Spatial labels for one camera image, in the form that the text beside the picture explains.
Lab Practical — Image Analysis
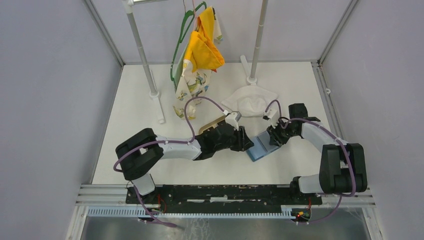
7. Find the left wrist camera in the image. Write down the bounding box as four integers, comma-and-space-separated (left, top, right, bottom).
224, 111, 242, 131

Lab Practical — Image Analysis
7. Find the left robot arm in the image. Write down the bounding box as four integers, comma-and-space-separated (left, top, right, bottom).
113, 121, 255, 204

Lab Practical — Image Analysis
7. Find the white slotted cable duct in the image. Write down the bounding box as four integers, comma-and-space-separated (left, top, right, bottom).
86, 206, 312, 220

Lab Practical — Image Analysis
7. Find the beige oval tray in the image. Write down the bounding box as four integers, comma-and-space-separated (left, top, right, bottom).
198, 115, 226, 135

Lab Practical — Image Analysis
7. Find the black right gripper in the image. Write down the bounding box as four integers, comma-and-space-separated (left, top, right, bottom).
266, 118, 298, 148

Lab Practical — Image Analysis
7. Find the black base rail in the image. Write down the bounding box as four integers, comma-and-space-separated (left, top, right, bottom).
141, 184, 323, 214

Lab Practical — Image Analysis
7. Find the left rack pole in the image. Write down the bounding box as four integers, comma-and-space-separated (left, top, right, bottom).
121, 0, 166, 124

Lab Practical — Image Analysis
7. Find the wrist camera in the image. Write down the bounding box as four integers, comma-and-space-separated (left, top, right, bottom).
262, 108, 280, 129
224, 111, 242, 131

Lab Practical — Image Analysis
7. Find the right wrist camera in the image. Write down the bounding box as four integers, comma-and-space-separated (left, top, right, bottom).
262, 108, 280, 129

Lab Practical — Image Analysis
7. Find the right rack pole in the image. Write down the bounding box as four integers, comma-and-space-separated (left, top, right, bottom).
240, 0, 269, 86

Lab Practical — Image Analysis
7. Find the white crumpled cloth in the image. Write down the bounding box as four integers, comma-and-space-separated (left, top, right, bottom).
221, 85, 278, 117

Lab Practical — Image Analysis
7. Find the blue leather card holder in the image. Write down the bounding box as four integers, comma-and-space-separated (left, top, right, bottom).
246, 131, 280, 162

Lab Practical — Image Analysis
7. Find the yellow hanging cloth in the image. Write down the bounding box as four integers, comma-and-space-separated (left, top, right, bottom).
183, 6, 225, 73

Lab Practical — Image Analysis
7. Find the rack pole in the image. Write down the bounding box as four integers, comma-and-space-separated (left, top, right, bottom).
240, 0, 269, 86
121, 0, 166, 124

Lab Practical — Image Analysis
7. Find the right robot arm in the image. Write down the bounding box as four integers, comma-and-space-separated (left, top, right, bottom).
263, 103, 368, 204

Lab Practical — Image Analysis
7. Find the green clothes hanger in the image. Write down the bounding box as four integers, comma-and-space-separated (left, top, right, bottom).
169, 1, 208, 87

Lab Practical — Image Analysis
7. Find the dinosaur print hanging cloth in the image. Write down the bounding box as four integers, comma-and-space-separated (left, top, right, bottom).
173, 15, 217, 120

